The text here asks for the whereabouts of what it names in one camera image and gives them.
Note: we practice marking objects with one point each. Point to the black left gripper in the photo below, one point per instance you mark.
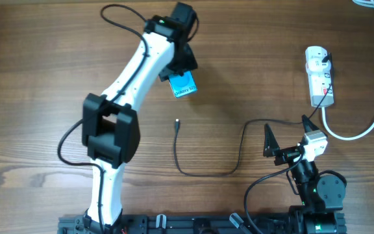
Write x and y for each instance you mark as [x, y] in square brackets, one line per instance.
[191, 65]

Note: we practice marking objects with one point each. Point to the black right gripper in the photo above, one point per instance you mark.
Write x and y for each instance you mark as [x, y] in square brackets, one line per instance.
[272, 147]

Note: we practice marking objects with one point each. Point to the blue Galaxy smartphone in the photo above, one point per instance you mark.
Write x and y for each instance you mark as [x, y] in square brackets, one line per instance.
[182, 85]

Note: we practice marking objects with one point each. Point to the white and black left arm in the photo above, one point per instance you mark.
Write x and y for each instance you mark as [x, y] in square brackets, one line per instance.
[110, 126]

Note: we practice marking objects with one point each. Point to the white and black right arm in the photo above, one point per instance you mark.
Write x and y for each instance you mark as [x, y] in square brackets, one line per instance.
[321, 193]

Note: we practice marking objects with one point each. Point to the white power strip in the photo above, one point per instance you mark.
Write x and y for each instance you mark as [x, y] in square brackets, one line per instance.
[320, 84]

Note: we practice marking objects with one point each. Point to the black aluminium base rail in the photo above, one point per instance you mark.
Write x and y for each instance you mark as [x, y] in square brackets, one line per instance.
[203, 224]

